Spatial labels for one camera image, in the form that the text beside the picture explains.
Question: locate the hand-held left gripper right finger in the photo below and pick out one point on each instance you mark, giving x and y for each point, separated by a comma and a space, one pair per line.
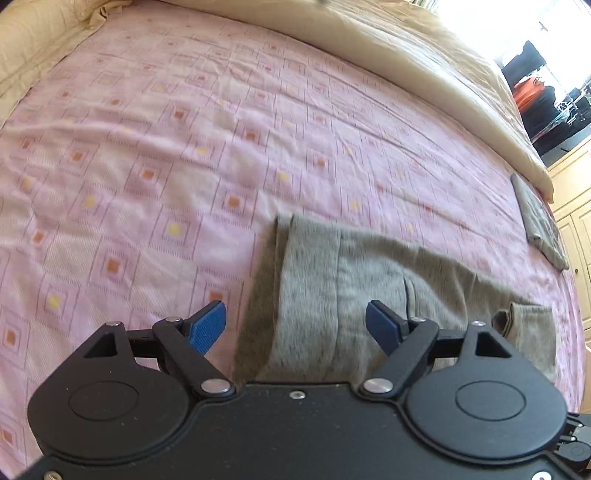
381, 321

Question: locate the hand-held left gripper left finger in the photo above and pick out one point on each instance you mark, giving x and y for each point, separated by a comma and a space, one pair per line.
207, 327

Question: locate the grey speckled pants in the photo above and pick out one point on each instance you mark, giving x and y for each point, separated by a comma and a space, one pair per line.
323, 295

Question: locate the folded smooth grey pants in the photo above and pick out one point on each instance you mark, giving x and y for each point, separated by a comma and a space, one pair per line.
538, 221

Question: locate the pink patterned bedspread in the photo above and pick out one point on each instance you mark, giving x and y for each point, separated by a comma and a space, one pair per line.
161, 138

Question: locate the cream wooden dresser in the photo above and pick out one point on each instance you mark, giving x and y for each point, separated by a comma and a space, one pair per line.
575, 194

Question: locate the dark hanging clothes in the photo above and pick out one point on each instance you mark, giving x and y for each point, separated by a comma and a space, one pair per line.
558, 124

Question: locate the orange garment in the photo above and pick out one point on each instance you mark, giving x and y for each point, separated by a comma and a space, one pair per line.
528, 92

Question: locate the beige duvet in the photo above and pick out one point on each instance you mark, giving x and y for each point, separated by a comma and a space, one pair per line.
369, 41

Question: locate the beige quilted pillow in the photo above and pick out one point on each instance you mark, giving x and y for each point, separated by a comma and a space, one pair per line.
41, 46

